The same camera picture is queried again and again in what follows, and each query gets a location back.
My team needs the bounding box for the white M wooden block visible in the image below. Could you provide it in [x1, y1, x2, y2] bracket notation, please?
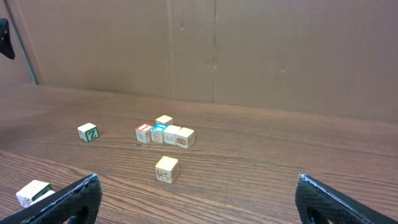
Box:
[16, 180, 54, 208]

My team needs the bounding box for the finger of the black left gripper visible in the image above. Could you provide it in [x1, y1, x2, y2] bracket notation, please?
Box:
[0, 18, 15, 60]

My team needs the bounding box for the red I wooden block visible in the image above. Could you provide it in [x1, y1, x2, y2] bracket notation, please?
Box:
[136, 123, 153, 144]

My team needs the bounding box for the yellow right wooden block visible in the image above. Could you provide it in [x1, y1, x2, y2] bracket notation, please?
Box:
[176, 128, 195, 149]

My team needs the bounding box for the green Z wooden block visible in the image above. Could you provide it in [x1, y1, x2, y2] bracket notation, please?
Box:
[77, 123, 99, 142]

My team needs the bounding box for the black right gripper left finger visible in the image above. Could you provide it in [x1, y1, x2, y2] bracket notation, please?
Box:
[1, 173, 103, 224]

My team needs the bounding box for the yellow wooden block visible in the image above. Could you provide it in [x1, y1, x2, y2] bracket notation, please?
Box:
[164, 125, 181, 145]
[155, 156, 179, 184]
[155, 115, 174, 125]
[176, 128, 195, 149]

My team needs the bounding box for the yellow back wooden block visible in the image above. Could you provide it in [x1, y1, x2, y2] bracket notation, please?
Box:
[155, 115, 174, 125]

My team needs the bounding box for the blue letter wooden block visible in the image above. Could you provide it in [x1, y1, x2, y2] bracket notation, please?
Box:
[150, 123, 167, 144]

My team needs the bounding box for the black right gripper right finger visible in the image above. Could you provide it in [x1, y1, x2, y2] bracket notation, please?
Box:
[295, 174, 397, 224]

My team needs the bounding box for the red letter wooden block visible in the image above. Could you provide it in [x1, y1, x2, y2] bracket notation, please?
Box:
[31, 190, 55, 205]

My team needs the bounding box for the yellow front wooden block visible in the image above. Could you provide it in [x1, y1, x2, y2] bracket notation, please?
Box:
[155, 156, 179, 184]

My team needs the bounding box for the yellow middle wooden block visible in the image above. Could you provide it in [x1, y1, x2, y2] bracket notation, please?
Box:
[164, 125, 181, 145]

